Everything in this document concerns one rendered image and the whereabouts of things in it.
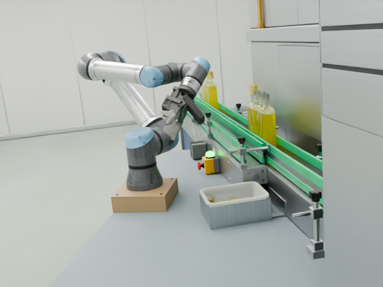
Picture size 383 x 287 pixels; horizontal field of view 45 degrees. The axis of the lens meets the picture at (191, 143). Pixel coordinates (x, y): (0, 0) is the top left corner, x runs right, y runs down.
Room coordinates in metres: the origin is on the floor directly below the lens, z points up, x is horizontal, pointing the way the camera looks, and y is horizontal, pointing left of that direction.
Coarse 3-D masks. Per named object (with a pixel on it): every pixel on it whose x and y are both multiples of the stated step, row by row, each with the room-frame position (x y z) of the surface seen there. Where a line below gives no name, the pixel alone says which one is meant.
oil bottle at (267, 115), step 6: (264, 108) 1.80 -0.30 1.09; (270, 108) 1.80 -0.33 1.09; (264, 114) 1.79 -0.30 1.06; (270, 114) 1.80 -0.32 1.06; (264, 120) 1.79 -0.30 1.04; (270, 120) 1.80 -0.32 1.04; (264, 126) 1.79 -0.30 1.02; (270, 126) 1.80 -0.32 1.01; (264, 132) 1.79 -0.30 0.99; (270, 132) 1.80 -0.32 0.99; (264, 138) 1.79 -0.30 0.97; (270, 138) 1.80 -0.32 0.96; (276, 144) 1.80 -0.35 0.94
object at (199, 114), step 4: (188, 96) 1.69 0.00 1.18; (184, 100) 1.68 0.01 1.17; (188, 100) 1.68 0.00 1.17; (188, 104) 1.67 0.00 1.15; (192, 104) 1.67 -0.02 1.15; (188, 108) 1.68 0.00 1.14; (192, 108) 1.66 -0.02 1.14; (196, 108) 1.65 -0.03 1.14; (192, 112) 1.66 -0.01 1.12; (196, 112) 1.64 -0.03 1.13; (200, 112) 1.64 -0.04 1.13; (196, 116) 1.64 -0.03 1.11; (200, 116) 1.63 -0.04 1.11; (204, 116) 1.63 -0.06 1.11; (196, 120) 1.65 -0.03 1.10; (200, 120) 1.63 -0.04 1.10; (204, 120) 1.65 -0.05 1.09; (200, 124) 1.66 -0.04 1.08
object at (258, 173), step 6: (252, 168) 1.68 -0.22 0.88; (258, 168) 1.68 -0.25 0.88; (264, 168) 1.68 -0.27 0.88; (246, 174) 1.67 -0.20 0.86; (252, 174) 1.67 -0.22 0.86; (258, 174) 1.68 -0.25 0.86; (264, 174) 1.68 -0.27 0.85; (246, 180) 1.67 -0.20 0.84; (252, 180) 1.67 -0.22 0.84; (258, 180) 1.68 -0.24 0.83; (264, 180) 1.68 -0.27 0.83
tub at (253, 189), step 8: (232, 184) 1.63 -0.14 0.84; (240, 184) 1.64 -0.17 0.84; (248, 184) 1.64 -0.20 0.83; (256, 184) 1.61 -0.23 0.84; (200, 192) 1.58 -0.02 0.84; (208, 192) 1.62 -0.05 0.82; (216, 192) 1.62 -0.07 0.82; (224, 192) 1.62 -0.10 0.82; (232, 192) 1.63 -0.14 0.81; (240, 192) 1.63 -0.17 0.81; (248, 192) 1.64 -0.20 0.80; (256, 192) 1.60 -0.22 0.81; (264, 192) 1.52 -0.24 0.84; (208, 200) 1.49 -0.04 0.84; (216, 200) 1.62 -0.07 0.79; (232, 200) 1.47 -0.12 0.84; (240, 200) 1.47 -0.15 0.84; (248, 200) 1.47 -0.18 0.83
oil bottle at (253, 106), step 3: (255, 102) 1.93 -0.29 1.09; (258, 102) 1.93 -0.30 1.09; (252, 105) 1.93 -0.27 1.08; (255, 105) 1.92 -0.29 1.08; (252, 108) 1.92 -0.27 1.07; (255, 108) 1.91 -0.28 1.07; (252, 111) 1.92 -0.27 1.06; (252, 114) 1.92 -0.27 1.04; (252, 117) 1.93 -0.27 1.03; (255, 117) 1.91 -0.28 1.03; (252, 120) 1.93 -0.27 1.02; (255, 120) 1.91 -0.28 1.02; (252, 123) 1.93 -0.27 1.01; (255, 123) 1.91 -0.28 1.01; (252, 126) 1.93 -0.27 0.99; (255, 126) 1.91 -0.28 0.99; (252, 129) 1.94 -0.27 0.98; (255, 129) 1.91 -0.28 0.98; (252, 132) 1.94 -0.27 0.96; (255, 132) 1.91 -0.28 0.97
